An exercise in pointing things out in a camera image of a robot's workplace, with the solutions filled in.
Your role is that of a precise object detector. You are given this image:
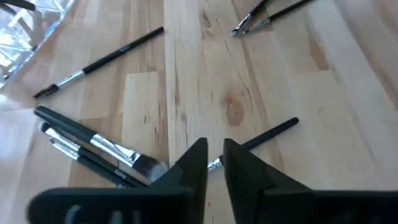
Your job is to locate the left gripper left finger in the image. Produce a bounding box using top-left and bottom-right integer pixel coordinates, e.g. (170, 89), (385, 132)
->
(26, 137), (208, 224)

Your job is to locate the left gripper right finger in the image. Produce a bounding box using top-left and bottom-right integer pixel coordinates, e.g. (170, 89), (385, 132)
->
(223, 138), (398, 224)

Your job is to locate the thin black makeup brush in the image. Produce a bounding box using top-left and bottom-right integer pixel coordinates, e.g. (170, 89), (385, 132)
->
(206, 117), (300, 174)
(244, 0), (315, 34)
(229, 0), (272, 37)
(39, 121), (149, 189)
(49, 138), (133, 190)

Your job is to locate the foundation brush silver ferrule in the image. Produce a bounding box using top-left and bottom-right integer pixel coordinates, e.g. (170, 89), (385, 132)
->
(33, 105), (170, 185)

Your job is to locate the black spoolie brow brush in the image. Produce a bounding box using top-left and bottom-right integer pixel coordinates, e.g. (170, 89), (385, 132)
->
(33, 26), (165, 100)

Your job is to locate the clear acrylic organizer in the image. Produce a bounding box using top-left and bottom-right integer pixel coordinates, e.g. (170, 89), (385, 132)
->
(0, 0), (77, 91)

